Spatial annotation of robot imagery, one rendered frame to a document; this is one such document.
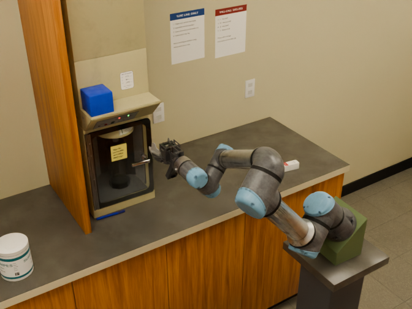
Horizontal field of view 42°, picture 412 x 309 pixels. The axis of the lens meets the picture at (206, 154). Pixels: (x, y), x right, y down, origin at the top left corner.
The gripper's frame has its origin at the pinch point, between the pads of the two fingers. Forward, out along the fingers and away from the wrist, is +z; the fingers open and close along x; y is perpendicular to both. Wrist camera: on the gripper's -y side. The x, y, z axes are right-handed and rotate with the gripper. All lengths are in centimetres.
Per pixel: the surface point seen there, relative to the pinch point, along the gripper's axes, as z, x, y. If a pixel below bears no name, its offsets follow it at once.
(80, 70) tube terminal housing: 15.6, 25.1, 35.9
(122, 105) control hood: 8.1, 11.1, 19.6
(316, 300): -64, -42, -60
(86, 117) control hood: 8.6, 27.1, 18.3
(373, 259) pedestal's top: -75, -61, -37
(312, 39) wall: 58, -142, 7
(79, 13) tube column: 16, 23, 58
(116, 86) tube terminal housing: 15.5, 10.3, 25.3
